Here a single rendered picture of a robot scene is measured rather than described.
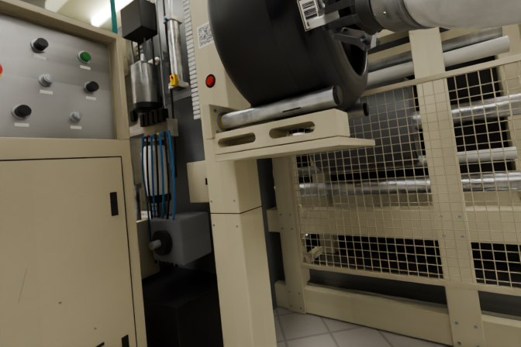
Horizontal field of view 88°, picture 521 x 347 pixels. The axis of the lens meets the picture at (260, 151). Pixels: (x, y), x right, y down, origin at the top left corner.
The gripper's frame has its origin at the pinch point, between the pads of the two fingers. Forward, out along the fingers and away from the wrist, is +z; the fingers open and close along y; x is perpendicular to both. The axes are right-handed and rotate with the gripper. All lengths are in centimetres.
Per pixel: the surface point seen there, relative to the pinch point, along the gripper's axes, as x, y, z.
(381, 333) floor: -3, 125, 18
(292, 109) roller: -9.1, 16.2, 8.9
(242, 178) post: -27, 35, 27
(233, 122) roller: -22.7, 16.1, 21.3
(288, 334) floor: -40, 116, 31
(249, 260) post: -37, 57, 17
